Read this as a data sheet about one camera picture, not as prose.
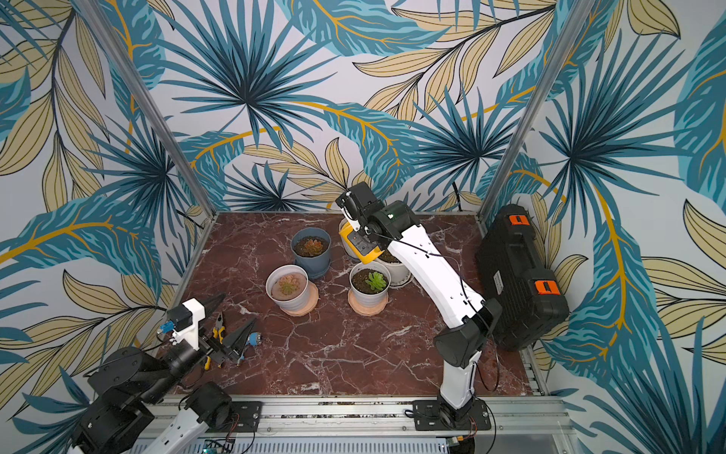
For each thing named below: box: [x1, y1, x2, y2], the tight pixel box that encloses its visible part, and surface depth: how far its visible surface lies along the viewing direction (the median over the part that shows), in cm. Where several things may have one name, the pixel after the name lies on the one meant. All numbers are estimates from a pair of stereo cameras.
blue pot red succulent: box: [290, 227, 332, 280], surface depth 99 cm
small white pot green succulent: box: [347, 261, 392, 317], surface depth 92 cm
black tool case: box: [475, 203, 570, 350], surface depth 76 cm
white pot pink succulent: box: [265, 263, 319, 317], surface depth 90 cm
